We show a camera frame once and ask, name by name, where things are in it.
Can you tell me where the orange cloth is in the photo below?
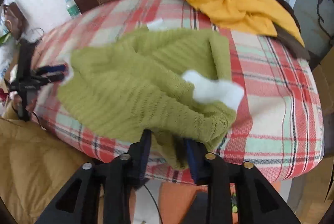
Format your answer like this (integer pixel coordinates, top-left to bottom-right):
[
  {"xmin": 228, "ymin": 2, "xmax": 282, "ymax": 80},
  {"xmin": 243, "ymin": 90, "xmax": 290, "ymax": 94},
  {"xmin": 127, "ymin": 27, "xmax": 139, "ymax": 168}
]
[{"xmin": 130, "ymin": 180, "xmax": 208, "ymax": 223}]

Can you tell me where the yellow garment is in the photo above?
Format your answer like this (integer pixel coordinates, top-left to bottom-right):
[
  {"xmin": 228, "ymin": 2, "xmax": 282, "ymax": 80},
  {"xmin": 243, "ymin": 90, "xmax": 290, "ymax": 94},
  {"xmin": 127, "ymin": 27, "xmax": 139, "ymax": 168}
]
[{"xmin": 185, "ymin": 0, "xmax": 305, "ymax": 46}]

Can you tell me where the brown paper bag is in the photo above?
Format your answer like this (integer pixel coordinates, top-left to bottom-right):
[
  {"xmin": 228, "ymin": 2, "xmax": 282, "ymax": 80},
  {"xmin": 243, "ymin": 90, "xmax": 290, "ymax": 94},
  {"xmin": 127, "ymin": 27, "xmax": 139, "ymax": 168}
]
[{"xmin": 3, "ymin": 2, "xmax": 27, "ymax": 40}]

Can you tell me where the green knit sweater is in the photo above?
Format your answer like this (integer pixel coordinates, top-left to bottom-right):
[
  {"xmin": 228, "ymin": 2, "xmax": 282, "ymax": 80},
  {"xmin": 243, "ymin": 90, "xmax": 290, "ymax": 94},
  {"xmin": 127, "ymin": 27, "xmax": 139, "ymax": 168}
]
[{"xmin": 57, "ymin": 27, "xmax": 245, "ymax": 170}]

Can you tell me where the green label plastic bottle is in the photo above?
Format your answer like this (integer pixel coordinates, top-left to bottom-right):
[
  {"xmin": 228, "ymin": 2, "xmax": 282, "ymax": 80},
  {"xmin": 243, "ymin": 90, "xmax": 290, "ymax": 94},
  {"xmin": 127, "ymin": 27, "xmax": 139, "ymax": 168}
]
[{"xmin": 66, "ymin": 0, "xmax": 80, "ymax": 19}]

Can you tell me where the red plaid bed sheet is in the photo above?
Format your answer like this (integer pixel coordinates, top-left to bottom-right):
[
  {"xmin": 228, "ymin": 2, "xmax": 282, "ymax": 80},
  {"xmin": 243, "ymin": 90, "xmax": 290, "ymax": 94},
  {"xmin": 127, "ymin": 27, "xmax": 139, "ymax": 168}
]
[{"xmin": 32, "ymin": 0, "xmax": 324, "ymax": 182}]

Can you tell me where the tan puffy jacket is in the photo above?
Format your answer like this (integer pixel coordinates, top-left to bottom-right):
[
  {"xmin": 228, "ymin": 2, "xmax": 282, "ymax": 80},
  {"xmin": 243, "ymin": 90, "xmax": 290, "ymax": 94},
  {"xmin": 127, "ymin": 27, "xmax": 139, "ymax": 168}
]
[{"xmin": 1, "ymin": 104, "xmax": 92, "ymax": 223}]

